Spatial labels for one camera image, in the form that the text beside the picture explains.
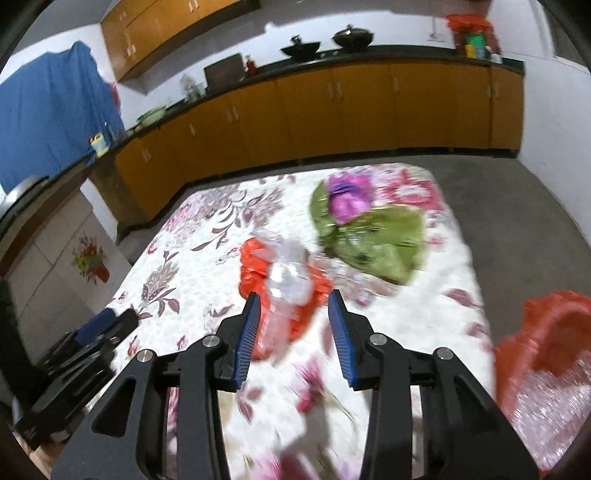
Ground knotted red plastic bag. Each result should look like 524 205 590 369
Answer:
238 237 332 361

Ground clear white plastic bag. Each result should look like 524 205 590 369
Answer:
254 229 314 362

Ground olive green plastic bag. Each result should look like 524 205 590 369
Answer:
310 182 426 284

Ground purple pink plastic bag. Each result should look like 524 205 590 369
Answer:
325 172 374 225

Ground bubble wrap sheet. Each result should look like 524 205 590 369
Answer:
511 352 590 472

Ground red lined trash basket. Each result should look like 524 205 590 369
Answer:
495 291 590 479

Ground lower orange kitchen cabinets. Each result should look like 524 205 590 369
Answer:
90 46 526 230

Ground floral tablecloth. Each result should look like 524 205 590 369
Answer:
111 163 496 479

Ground green basin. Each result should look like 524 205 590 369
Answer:
137 107 166 128

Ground blue hanging cloth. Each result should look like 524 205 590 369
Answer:
0 41 125 193

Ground glass jar on counter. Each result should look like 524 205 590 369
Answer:
179 74 201 102

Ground dark wooden cutting board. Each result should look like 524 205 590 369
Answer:
204 53 245 92

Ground small red bottle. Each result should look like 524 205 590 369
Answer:
245 55 257 77

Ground black lidded wok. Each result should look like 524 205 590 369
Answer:
332 24 374 52

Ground red bag with groceries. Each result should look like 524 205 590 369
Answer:
447 14 502 64

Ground upper orange wall cabinets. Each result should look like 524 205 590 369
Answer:
100 0 260 82

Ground black wok with handle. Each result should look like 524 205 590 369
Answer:
280 35 321 62

